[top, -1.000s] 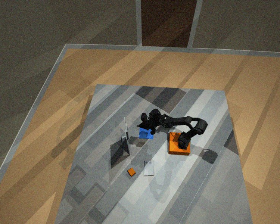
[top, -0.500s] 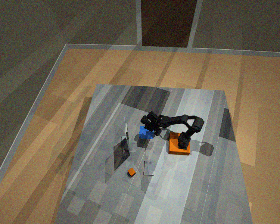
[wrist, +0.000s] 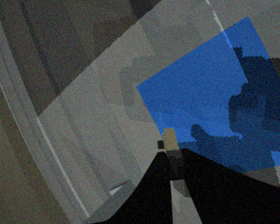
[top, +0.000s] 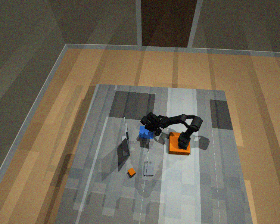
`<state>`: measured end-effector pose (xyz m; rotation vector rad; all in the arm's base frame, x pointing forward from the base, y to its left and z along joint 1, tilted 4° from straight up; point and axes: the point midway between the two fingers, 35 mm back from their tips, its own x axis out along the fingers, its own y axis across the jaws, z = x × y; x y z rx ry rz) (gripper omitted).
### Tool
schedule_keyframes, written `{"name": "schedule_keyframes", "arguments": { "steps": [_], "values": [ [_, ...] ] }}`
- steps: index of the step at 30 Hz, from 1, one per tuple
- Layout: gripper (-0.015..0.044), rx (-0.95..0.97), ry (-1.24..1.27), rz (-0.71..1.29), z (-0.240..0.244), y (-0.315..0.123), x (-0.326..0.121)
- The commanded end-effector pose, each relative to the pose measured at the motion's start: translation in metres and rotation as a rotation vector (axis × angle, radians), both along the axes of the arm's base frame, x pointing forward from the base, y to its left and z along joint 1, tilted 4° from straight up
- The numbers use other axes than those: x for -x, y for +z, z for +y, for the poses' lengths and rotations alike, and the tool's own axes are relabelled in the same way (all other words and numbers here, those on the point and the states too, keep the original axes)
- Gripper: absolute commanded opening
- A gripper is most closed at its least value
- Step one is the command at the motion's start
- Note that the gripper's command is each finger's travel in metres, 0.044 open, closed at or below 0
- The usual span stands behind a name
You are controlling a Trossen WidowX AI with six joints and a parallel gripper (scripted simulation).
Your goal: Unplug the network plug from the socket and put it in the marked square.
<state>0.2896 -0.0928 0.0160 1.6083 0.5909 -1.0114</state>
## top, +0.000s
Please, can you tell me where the blue flat square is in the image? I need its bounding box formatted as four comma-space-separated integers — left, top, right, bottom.
139, 126, 153, 139

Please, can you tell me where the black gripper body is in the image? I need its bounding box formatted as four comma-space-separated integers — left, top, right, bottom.
140, 116, 162, 136

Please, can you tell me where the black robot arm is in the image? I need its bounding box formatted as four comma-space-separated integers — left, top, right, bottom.
146, 112, 203, 150

